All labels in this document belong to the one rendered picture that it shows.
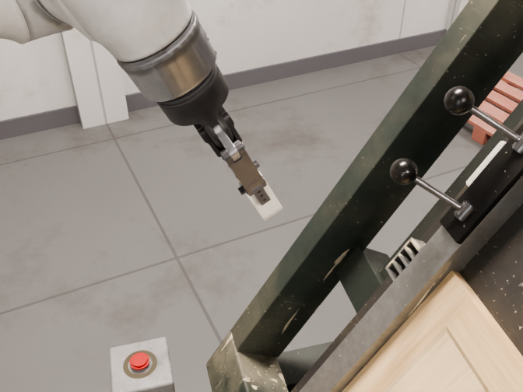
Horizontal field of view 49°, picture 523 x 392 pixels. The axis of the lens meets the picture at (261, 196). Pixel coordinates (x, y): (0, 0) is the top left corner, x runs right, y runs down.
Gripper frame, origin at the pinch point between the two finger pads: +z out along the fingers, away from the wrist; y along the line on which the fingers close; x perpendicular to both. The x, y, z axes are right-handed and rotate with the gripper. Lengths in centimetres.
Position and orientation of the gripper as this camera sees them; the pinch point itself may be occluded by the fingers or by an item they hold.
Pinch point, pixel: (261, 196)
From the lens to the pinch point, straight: 73.5
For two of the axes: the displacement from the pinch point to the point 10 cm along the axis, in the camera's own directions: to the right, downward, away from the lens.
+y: -3.8, -5.6, 7.4
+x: -8.3, 5.6, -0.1
